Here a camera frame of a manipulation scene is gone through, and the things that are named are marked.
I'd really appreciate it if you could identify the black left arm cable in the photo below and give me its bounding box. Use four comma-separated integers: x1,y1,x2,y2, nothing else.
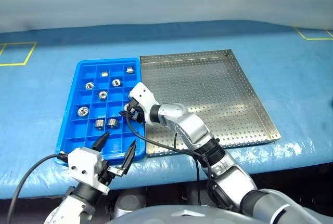
6,151,70,224

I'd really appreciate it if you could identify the perforated metal tray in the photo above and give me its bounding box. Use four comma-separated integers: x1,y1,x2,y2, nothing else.
139,49,283,159

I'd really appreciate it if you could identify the grey rounded cylinder shape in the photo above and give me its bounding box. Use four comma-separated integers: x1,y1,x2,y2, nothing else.
114,191,148,218

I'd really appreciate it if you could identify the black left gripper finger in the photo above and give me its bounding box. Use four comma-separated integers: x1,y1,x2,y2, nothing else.
91,131,110,154
121,139,138,175

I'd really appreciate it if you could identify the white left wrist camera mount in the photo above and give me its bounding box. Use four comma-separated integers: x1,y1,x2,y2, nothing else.
67,147,110,195

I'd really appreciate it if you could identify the grey robot torso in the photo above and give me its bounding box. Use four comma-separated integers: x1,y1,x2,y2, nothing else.
104,203,261,224

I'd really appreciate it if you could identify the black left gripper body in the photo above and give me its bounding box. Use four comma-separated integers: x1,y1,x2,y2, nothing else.
97,159,123,186

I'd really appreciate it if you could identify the blue compartment tray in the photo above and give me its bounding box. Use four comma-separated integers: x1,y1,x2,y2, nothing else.
54,57,146,167

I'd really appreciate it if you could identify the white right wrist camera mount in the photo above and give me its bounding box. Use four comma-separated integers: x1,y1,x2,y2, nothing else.
129,82,159,125

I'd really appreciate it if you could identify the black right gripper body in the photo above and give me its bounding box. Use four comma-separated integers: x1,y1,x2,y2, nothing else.
119,99,146,124

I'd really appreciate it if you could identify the blue plastic table cover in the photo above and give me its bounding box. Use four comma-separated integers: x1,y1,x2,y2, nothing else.
0,20,333,199

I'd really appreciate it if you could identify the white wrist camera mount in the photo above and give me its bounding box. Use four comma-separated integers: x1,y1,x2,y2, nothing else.
129,82,159,125
67,147,110,195

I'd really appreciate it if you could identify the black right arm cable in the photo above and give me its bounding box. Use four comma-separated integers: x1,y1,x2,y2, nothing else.
126,118,202,205

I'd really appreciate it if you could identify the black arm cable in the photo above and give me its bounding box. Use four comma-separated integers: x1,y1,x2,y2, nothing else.
126,118,202,205
6,151,70,224

